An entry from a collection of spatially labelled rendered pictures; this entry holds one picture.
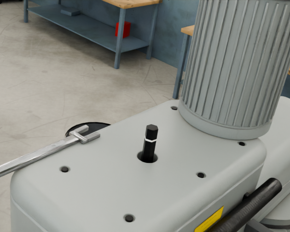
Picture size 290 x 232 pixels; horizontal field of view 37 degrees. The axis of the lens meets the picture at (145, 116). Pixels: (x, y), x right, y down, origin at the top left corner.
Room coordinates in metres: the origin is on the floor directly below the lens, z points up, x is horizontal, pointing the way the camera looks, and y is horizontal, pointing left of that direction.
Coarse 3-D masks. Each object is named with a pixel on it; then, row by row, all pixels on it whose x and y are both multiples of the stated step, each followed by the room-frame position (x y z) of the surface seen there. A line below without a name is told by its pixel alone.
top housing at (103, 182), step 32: (128, 128) 0.71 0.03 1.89; (160, 128) 0.72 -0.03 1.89; (192, 128) 0.74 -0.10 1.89; (64, 160) 0.57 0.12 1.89; (96, 160) 0.59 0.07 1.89; (128, 160) 0.60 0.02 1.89; (160, 160) 0.62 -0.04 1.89; (192, 160) 0.63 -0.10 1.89; (224, 160) 0.65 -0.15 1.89; (256, 160) 0.68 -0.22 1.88; (32, 192) 0.49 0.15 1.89; (64, 192) 0.49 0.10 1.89; (96, 192) 0.51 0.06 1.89; (128, 192) 0.52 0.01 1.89; (160, 192) 0.53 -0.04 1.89; (192, 192) 0.54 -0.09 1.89; (224, 192) 0.60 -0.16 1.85; (32, 224) 0.46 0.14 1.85; (64, 224) 0.43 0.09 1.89; (96, 224) 0.44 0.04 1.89; (128, 224) 0.45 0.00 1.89; (160, 224) 0.46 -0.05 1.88; (192, 224) 0.52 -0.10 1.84
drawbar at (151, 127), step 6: (150, 126) 0.62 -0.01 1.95; (156, 126) 0.63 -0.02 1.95; (150, 132) 0.61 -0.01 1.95; (156, 132) 0.62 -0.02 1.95; (150, 138) 0.61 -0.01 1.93; (156, 138) 0.62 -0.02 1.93; (144, 144) 0.62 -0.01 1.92; (150, 144) 0.61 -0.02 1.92; (144, 150) 0.61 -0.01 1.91; (150, 150) 0.61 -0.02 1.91; (144, 156) 0.61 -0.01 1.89; (150, 156) 0.61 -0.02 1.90; (150, 162) 0.61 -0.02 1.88
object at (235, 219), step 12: (276, 180) 0.73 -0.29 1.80; (252, 192) 0.68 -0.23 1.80; (264, 192) 0.68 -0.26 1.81; (276, 192) 0.70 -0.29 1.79; (240, 204) 0.64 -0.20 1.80; (252, 204) 0.64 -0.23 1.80; (264, 204) 0.66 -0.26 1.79; (228, 216) 0.60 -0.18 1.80; (240, 216) 0.60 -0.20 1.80; (252, 216) 0.63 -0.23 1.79; (216, 228) 0.56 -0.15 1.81; (228, 228) 0.57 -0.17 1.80
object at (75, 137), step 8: (80, 128) 0.67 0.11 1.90; (72, 136) 0.64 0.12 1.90; (80, 136) 0.64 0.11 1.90; (88, 136) 0.65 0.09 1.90; (96, 136) 0.65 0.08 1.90; (56, 144) 0.60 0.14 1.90; (64, 144) 0.61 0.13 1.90; (72, 144) 0.62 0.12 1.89; (32, 152) 0.57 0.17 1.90; (40, 152) 0.57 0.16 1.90; (48, 152) 0.58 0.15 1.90; (16, 160) 0.54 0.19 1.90; (24, 160) 0.55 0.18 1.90; (32, 160) 0.55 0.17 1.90; (0, 168) 0.52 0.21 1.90; (8, 168) 0.52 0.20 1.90; (16, 168) 0.53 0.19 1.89; (0, 176) 0.51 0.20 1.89
